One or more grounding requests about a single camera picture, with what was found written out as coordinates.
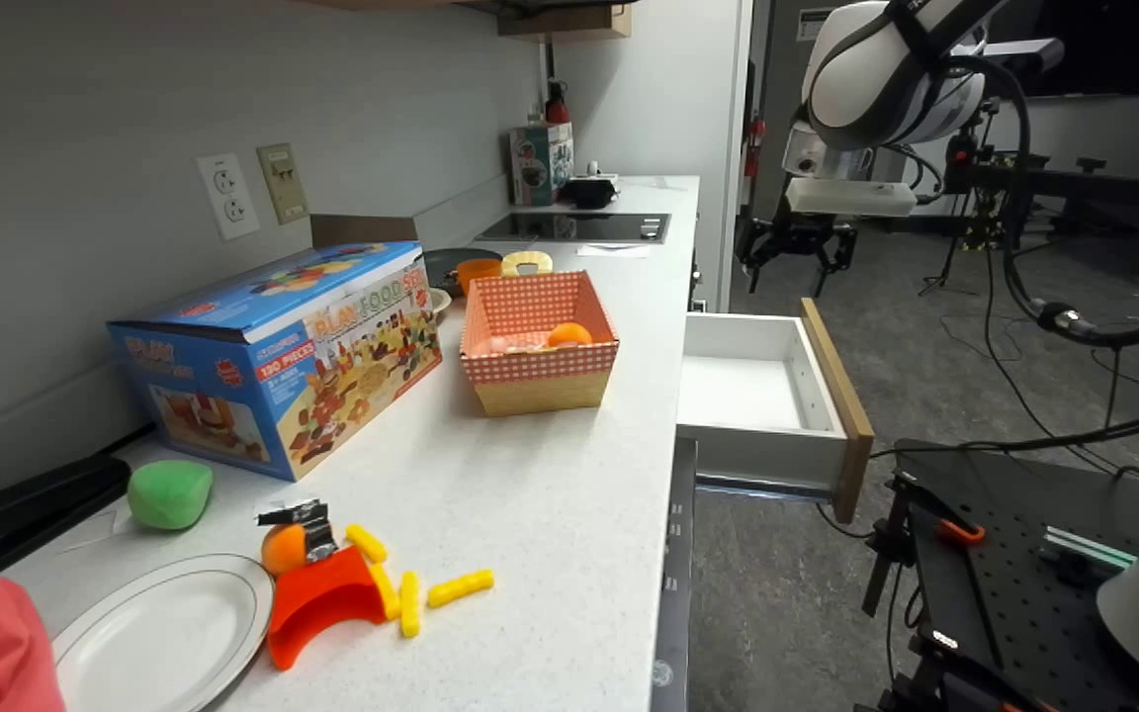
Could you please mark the orange toy food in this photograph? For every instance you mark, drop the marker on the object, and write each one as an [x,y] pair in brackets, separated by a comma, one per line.
[570,334]

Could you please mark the yellow plate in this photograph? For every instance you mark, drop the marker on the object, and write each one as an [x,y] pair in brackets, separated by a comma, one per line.
[529,263]

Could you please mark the checkered lined basket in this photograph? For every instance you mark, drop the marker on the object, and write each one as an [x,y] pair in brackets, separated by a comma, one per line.
[542,376]

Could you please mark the orange black clamp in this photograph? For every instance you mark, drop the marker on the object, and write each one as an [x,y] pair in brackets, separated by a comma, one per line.
[957,532]

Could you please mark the yellow toy fry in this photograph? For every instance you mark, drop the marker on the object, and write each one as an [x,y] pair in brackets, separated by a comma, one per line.
[459,586]
[410,604]
[368,545]

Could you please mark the orange yellow toy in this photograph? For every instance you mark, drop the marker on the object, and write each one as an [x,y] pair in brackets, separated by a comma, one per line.
[319,607]

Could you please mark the black pot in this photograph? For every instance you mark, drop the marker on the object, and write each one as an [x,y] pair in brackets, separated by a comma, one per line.
[586,192]

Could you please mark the beige switch plate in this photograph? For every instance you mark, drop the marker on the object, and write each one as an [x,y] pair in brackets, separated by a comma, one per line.
[284,182]

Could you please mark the white wall outlet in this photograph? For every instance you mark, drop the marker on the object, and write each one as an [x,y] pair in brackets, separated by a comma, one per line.
[228,196]

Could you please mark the grey bar camera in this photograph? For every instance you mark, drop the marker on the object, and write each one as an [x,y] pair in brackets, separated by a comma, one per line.
[1025,54]

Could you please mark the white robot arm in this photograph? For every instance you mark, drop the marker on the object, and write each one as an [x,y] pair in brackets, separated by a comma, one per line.
[889,64]

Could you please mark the dark round tray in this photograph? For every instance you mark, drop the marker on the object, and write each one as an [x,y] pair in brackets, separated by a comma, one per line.
[446,260]

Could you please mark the blue toy food box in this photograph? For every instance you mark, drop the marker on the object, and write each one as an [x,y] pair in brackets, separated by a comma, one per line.
[296,356]

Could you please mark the red capped bottle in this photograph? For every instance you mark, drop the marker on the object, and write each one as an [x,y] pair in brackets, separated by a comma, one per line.
[558,139]

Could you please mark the green toy food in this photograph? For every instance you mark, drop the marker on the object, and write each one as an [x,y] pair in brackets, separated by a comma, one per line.
[172,496]

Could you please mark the printed carton box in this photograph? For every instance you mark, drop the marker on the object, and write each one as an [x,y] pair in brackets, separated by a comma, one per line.
[529,163]

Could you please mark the black camera stand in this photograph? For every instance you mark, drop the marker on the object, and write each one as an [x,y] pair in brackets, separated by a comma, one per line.
[1068,180]

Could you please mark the pale yellow round dish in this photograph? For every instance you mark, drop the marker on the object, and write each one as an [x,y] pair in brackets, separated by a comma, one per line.
[442,301]

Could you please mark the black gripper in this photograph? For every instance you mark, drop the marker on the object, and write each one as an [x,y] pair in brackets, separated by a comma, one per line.
[804,236]

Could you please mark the orange toy ball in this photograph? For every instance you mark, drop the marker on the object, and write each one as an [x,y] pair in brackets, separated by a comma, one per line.
[284,550]

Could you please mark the teal white tube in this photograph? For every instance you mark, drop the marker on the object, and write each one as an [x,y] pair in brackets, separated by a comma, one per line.
[1090,549]

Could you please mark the black white toy piece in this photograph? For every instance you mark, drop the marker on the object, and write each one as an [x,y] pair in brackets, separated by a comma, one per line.
[313,523]

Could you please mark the tall white cabinet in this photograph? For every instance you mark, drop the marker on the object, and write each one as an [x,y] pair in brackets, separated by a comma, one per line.
[673,103]

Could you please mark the orange cup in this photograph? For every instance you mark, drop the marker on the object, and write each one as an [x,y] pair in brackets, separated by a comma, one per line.
[477,273]

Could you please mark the black stove top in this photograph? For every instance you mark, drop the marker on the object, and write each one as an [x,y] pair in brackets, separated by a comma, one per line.
[575,229]

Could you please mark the black breadboard table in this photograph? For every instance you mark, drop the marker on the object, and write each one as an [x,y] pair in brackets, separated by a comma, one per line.
[1029,607]

